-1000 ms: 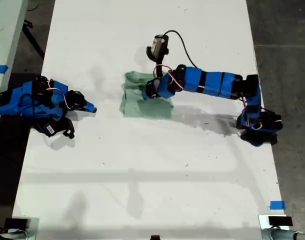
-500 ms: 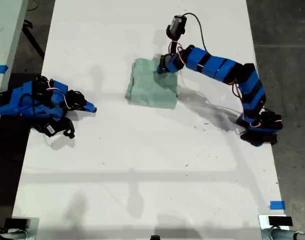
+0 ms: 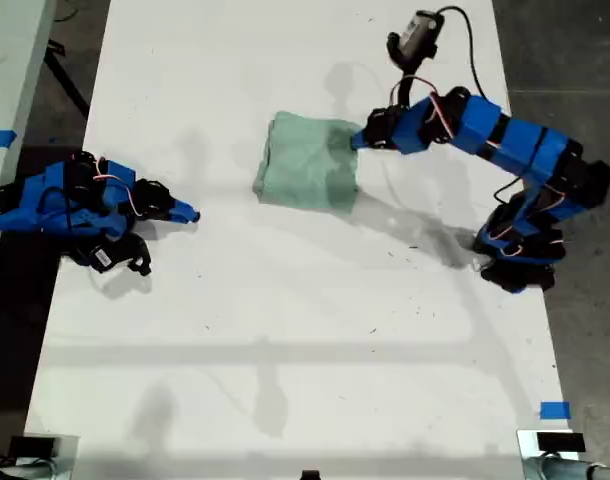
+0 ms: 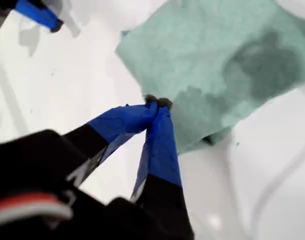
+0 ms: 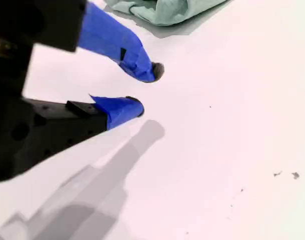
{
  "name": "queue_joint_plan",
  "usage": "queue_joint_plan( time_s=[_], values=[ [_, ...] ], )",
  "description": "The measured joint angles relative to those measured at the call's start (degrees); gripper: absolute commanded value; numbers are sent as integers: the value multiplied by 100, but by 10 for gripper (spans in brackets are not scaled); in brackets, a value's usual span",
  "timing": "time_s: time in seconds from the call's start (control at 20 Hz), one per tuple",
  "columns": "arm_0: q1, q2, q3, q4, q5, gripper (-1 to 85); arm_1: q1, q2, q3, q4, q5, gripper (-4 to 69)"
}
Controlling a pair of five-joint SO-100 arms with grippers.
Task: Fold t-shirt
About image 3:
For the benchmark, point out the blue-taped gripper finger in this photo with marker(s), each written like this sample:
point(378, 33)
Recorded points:
point(185, 206)
point(182, 218)
point(362, 145)
point(362, 136)

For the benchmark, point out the pale green t-shirt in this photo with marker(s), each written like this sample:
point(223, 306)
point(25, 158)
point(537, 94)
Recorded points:
point(305, 170)

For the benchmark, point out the blue and black arm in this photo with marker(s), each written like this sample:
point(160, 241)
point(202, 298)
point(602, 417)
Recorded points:
point(117, 175)
point(525, 145)

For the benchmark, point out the black stand leg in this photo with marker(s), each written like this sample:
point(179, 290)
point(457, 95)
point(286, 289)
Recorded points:
point(67, 82)

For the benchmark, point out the pale grey side table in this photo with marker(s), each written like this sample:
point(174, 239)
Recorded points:
point(10, 65)

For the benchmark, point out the small black box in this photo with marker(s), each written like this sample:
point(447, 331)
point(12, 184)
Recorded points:
point(310, 475)
point(32, 446)
point(560, 441)

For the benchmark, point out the grey metal tube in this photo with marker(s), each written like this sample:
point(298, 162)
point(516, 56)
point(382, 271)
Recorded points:
point(560, 470)
point(20, 471)

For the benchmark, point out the short black camera stalk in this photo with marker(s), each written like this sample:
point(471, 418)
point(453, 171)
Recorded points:
point(404, 95)

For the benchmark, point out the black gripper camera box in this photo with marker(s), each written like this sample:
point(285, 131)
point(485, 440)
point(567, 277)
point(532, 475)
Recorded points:
point(107, 255)
point(417, 35)

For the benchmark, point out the silver metal bracket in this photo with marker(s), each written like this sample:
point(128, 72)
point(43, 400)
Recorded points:
point(527, 442)
point(67, 460)

